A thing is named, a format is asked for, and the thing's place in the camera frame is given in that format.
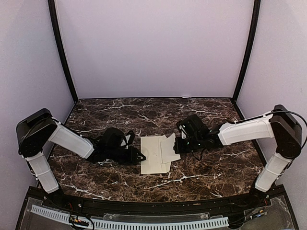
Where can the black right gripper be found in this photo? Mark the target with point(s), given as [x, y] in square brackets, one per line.
[178, 147]

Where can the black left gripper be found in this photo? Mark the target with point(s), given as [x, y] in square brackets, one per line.
[132, 156]

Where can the cream paper envelope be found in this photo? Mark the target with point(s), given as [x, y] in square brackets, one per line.
[151, 149]

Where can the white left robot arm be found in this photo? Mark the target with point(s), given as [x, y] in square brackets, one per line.
[41, 129]

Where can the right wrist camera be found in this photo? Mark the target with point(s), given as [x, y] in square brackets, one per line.
[184, 129]

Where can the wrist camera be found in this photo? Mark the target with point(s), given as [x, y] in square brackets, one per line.
[184, 129]
[128, 139]

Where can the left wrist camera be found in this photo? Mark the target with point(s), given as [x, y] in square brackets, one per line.
[128, 139]

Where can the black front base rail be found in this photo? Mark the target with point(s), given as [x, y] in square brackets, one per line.
[234, 205]

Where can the white slotted cable duct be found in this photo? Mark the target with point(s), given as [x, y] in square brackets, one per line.
[133, 222]

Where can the black left corner post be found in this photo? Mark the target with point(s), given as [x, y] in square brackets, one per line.
[60, 48]

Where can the black corner post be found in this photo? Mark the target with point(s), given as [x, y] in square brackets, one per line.
[60, 48]
[248, 50]

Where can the black right corner post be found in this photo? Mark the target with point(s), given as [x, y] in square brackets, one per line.
[248, 50]

